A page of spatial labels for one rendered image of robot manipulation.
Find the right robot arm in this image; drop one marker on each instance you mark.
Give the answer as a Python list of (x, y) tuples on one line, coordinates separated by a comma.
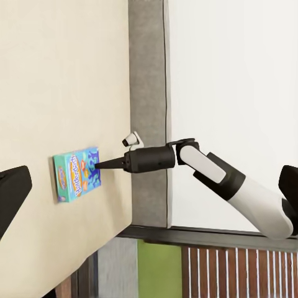
[(267, 211)]

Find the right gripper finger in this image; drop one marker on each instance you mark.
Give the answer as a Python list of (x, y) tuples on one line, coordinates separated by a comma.
[(118, 163)]

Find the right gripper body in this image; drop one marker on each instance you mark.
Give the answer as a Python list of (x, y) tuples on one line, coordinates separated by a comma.
[(144, 160)]

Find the door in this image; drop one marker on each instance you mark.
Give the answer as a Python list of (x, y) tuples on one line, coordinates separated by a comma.
[(188, 262)]

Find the bed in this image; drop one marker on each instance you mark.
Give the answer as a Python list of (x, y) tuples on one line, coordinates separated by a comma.
[(77, 74)]

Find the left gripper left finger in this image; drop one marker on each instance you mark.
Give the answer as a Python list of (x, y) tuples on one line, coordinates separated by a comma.
[(15, 185)]

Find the board game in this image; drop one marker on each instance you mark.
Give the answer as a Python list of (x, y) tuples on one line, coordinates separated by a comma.
[(76, 174)]

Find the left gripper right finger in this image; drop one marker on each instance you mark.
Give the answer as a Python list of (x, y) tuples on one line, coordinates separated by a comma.
[(288, 184)]

